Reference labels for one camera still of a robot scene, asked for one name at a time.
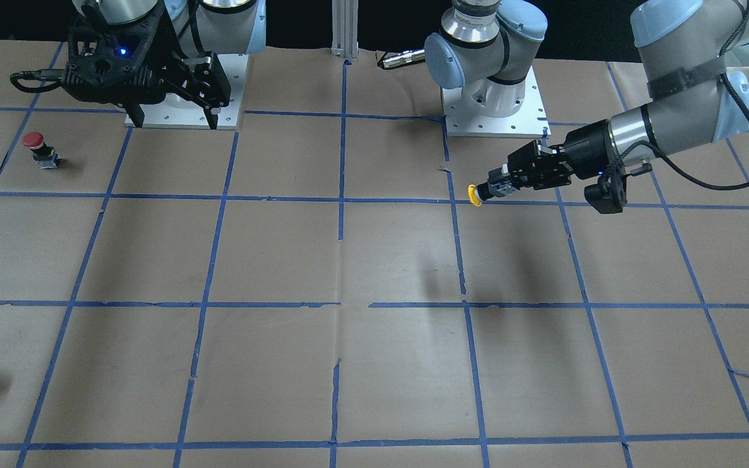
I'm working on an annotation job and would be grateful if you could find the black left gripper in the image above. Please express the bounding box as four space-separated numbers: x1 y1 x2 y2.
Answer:
486 120 621 200

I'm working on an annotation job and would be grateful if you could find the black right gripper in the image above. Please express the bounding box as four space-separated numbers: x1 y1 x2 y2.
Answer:
127 52 231 129

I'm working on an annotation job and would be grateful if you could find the yellow push button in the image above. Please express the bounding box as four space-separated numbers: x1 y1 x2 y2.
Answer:
467 183 506 207

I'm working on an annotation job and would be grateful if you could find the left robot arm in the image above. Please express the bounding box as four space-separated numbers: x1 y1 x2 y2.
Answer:
424 1 749 213

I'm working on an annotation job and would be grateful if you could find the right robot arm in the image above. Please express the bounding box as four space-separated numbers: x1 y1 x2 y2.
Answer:
138 1 267 130

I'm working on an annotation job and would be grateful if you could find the red push button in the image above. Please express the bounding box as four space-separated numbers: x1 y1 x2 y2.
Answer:
21 131 60 170

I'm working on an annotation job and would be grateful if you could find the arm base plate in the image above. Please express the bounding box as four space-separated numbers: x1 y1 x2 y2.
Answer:
441 68 550 139
142 54 252 130

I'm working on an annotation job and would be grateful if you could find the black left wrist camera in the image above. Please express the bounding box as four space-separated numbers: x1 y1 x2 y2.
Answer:
585 162 653 215

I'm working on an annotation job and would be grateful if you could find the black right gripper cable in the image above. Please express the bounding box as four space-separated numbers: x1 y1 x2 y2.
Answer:
10 69 70 92

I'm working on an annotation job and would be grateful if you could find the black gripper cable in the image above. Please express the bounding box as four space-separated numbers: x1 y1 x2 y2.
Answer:
10 69 70 92
615 0 749 191

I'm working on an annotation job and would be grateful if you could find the silver cable connector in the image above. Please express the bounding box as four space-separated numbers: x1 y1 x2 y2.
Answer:
376 49 426 70

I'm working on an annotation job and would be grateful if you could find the aluminium profile post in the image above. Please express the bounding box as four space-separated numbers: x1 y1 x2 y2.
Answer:
331 0 359 62

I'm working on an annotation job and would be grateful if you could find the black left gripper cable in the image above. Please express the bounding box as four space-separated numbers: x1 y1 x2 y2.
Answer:
615 0 749 191

